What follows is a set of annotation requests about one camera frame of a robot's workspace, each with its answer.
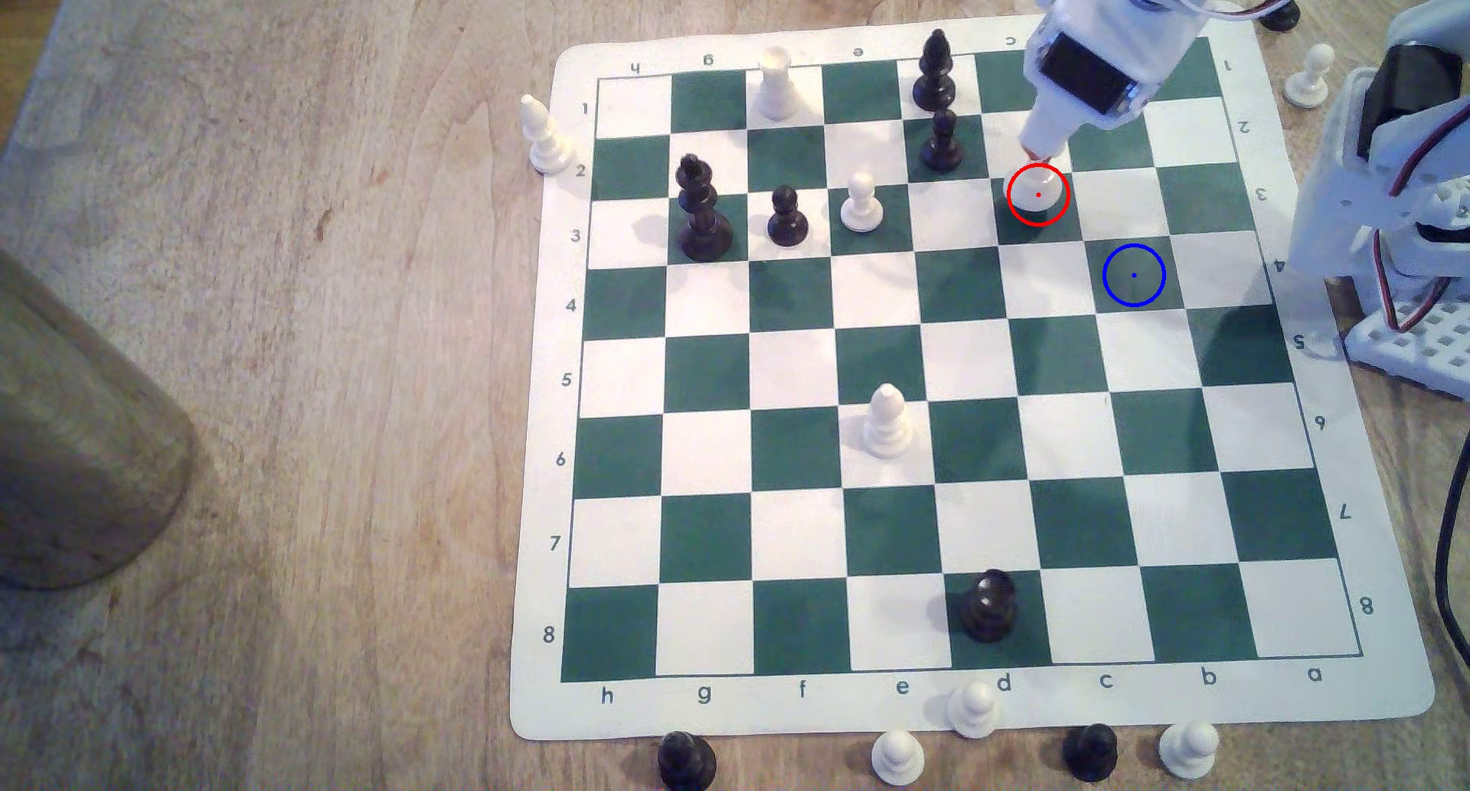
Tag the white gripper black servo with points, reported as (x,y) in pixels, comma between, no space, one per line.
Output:
(1050,126)

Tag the white queen chess piece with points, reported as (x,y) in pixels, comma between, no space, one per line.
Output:
(1037,190)

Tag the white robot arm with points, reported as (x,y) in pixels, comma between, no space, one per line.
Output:
(1338,194)

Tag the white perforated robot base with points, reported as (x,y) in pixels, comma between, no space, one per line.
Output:
(1407,355)

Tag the black bishop chess piece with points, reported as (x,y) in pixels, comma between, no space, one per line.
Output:
(936,73)

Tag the white pawn chess piece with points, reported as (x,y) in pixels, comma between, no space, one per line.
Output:
(974,713)
(1309,79)
(861,208)
(1189,751)
(897,759)

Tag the white rook chess piece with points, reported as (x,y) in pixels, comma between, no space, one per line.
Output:
(775,90)

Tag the white bishop chess piece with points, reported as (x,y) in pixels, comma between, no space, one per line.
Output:
(888,426)
(544,142)

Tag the green white roll-up chess mat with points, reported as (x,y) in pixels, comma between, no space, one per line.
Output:
(792,515)

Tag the black rook chess piece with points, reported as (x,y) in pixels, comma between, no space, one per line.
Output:
(687,762)

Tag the black pawn on d8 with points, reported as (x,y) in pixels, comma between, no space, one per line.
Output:
(989,607)

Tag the brown wooden cylinder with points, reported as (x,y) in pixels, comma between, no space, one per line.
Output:
(69,446)

